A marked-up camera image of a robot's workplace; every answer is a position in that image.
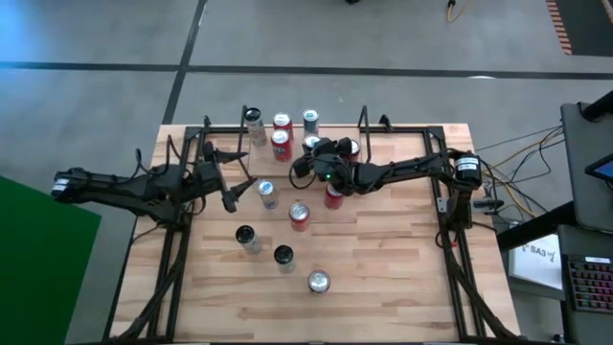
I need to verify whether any backlit keyboard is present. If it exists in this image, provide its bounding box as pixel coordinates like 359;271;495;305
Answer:
563;253;613;315

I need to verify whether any grey desk panel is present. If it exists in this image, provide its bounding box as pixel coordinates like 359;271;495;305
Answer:
558;101;613;232

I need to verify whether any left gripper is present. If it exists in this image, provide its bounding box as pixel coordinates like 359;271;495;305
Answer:
193;142;258;214

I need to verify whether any black mat orange striped edge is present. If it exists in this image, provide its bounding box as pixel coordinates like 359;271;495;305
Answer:
544;0;613;58

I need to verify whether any yellow floor cable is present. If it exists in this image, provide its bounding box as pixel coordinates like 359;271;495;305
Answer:
505;125;565;219

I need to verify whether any silver slim can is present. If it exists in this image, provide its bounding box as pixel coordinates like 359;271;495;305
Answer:
256;179;280;211

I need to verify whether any Celsius Peach Vibe can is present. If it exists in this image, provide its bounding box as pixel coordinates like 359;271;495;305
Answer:
273;244;297;275
235;224;264;255
243;106;268;148

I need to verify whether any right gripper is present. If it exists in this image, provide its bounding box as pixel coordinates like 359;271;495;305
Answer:
290;137;365;195

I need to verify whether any green floor mat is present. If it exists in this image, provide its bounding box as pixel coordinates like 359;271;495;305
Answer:
0;174;102;345

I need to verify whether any black desk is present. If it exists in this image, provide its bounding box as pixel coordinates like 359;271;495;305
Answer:
495;199;613;345

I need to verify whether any red can blue letter print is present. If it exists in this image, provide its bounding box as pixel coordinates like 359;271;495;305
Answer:
288;202;311;233

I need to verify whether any red can white print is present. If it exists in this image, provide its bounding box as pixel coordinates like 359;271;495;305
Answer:
272;111;295;135

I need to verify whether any black aluminium table frame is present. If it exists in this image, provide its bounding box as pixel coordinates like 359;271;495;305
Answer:
108;125;517;344

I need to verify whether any white paper sign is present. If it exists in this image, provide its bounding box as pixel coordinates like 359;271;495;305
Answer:
507;233;564;291

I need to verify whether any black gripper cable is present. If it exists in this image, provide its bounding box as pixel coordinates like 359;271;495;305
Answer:
287;160;317;192

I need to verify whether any yellow hanging cable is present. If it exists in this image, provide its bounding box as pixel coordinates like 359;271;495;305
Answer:
444;0;468;24

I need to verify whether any teal blue slim can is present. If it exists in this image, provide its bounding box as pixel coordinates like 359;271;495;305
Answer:
302;108;321;138

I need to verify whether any red can silver top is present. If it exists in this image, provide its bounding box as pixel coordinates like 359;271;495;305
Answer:
270;128;294;163
324;184;345;211

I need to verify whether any tablet blue screen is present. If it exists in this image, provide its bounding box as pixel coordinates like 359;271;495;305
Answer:
583;152;613;183

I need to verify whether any red Coca-Cola Star Wars can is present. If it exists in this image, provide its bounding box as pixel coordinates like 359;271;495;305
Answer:
306;269;332;294

